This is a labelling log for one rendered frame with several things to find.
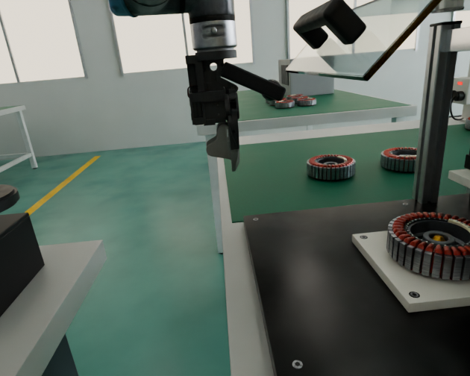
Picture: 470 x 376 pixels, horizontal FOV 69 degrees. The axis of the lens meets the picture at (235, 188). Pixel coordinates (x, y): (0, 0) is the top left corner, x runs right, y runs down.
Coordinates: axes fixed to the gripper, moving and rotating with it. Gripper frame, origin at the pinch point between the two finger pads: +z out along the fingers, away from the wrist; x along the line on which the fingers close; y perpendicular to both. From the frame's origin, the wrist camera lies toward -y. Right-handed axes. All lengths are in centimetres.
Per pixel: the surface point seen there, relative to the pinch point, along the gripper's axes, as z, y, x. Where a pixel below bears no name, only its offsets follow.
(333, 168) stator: 6.2, -22.0, -9.6
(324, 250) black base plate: 7.2, -10.0, 21.7
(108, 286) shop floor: 85, 66, -89
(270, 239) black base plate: 7.2, -3.2, 17.3
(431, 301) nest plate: 6.0, -16.7, 35.2
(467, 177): -3.9, -24.3, 27.6
